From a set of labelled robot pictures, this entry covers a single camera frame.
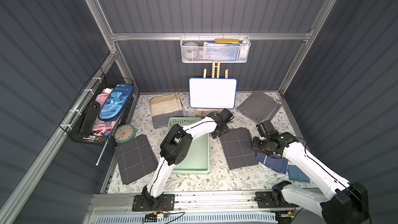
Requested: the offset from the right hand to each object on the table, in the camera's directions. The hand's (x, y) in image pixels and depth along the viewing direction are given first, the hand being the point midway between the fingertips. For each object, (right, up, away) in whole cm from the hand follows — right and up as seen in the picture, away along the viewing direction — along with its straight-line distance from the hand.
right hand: (257, 145), depth 81 cm
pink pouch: (-73, +12, -16) cm, 75 cm away
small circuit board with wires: (-53, -32, -9) cm, 62 cm away
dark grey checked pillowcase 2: (-67, -9, +6) cm, 68 cm away
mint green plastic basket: (-32, -10, +6) cm, 34 cm away
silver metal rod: (-70, -1, -22) cm, 74 cm away
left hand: (-15, +5, +13) cm, 20 cm away
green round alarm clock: (-78, +4, +14) cm, 79 cm away
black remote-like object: (-76, +16, -17) cm, 80 cm away
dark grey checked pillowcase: (-9, -4, +9) cm, 13 cm away
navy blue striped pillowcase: (+12, -11, +2) cm, 17 cm away
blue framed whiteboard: (-23, +29, +14) cm, 40 cm away
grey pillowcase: (+11, +21, +28) cm, 36 cm away
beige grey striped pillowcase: (-57, +21, +28) cm, 66 cm away
